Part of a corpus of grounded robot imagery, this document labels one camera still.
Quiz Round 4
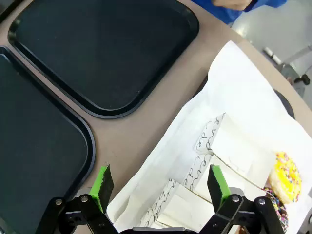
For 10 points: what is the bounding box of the black caster wheel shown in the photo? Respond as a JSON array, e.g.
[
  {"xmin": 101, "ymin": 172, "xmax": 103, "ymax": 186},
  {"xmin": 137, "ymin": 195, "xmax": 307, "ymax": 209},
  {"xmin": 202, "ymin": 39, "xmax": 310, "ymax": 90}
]
[{"xmin": 293, "ymin": 74, "xmax": 311, "ymax": 85}]

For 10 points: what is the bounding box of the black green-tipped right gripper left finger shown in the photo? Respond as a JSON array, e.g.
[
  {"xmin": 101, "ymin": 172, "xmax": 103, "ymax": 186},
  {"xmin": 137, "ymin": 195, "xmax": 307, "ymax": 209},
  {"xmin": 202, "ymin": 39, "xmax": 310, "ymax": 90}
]
[{"xmin": 36, "ymin": 163, "xmax": 122, "ymax": 234}]

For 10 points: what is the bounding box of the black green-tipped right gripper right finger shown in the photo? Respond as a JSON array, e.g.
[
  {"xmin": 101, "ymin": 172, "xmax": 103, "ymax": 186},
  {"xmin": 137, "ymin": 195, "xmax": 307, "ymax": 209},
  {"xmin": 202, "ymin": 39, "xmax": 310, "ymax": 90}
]
[{"xmin": 198, "ymin": 163, "xmax": 286, "ymax": 234}]

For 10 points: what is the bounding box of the white paper sheet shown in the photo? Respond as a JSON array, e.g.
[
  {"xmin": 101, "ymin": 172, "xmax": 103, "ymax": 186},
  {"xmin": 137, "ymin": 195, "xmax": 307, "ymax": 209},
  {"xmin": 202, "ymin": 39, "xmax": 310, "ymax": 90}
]
[{"xmin": 106, "ymin": 40, "xmax": 312, "ymax": 234}]

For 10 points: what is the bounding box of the black plastic serving tray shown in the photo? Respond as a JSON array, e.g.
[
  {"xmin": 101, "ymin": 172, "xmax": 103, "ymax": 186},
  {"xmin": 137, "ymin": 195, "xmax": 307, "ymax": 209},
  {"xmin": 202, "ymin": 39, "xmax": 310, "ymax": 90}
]
[
  {"xmin": 273, "ymin": 89, "xmax": 296, "ymax": 120},
  {"xmin": 0, "ymin": 46, "xmax": 96, "ymax": 234},
  {"xmin": 7, "ymin": 0, "xmax": 200, "ymax": 119}
]

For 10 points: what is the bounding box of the person in blue shirt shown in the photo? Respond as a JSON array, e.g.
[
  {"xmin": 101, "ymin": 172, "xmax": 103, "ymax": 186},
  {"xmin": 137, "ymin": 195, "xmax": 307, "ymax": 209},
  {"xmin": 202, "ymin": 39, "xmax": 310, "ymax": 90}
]
[{"xmin": 191, "ymin": 0, "xmax": 288, "ymax": 25}]

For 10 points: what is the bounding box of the chocolate sprinkled donut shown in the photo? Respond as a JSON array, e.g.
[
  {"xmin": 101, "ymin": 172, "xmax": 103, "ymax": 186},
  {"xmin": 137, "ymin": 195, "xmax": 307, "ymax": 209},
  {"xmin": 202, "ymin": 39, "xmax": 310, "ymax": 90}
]
[{"xmin": 262, "ymin": 186, "xmax": 290, "ymax": 234}]

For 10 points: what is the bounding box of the yellow sprinkled donut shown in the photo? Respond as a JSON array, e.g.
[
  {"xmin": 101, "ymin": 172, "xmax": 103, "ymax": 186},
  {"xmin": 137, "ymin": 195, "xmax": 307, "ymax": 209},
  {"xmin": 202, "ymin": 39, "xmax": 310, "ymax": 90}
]
[{"xmin": 269, "ymin": 151, "xmax": 303, "ymax": 205}]

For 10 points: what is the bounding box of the white printed paper donut box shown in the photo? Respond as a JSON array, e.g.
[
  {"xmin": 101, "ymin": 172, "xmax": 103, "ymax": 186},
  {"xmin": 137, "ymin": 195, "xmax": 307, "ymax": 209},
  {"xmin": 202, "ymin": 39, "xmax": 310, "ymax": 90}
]
[
  {"xmin": 140, "ymin": 178, "xmax": 215, "ymax": 230},
  {"xmin": 181, "ymin": 155, "xmax": 266, "ymax": 204},
  {"xmin": 194, "ymin": 112, "xmax": 277, "ymax": 189}
]

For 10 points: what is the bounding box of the person's left hand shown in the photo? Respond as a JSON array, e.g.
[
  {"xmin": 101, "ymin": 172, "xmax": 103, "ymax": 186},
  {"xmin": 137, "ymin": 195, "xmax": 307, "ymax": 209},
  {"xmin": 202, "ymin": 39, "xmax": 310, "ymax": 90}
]
[{"xmin": 211, "ymin": 0, "xmax": 257, "ymax": 11}]

